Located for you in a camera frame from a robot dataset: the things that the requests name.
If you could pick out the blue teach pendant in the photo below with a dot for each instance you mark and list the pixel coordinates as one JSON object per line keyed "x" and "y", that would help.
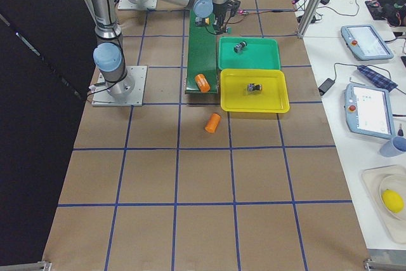
{"x": 368, "y": 111}
{"x": 365, "y": 43}

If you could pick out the blue mug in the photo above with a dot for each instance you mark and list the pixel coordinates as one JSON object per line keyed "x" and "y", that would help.
{"x": 393, "y": 147}

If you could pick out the orange cylinder with label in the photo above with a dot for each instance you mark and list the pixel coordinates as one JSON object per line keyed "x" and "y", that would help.
{"x": 202, "y": 83}

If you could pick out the plain orange cylinder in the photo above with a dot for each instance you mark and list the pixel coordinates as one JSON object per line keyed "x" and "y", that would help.
{"x": 212, "y": 123}

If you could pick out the yellow push button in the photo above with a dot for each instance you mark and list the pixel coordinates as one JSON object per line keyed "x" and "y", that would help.
{"x": 251, "y": 87}
{"x": 202, "y": 22}

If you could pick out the far blue teach pendant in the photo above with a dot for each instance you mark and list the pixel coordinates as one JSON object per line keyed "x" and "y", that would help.
{"x": 365, "y": 43}

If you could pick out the blue plaid cloth pouch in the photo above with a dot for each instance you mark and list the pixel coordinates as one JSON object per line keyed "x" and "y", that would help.
{"x": 377, "y": 79}

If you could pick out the near blue teach pendant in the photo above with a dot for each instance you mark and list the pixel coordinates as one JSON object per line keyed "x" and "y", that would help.
{"x": 368, "y": 111}

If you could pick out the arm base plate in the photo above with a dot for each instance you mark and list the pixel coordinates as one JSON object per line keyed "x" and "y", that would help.
{"x": 128, "y": 92}
{"x": 136, "y": 5}

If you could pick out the yellow lemon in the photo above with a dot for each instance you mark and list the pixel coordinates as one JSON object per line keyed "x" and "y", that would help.
{"x": 392, "y": 201}

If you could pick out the yellow plastic tray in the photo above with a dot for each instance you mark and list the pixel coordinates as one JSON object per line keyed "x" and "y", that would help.
{"x": 273, "y": 98}

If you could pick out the green plastic tray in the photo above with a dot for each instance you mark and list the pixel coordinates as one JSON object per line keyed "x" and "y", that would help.
{"x": 260, "y": 53}

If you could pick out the black power adapter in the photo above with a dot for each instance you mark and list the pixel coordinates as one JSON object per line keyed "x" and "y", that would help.
{"x": 325, "y": 86}

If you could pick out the green conveyor belt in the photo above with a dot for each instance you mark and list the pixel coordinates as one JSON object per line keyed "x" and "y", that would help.
{"x": 201, "y": 54}

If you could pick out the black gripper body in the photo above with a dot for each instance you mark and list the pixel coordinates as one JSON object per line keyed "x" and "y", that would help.
{"x": 218, "y": 17}

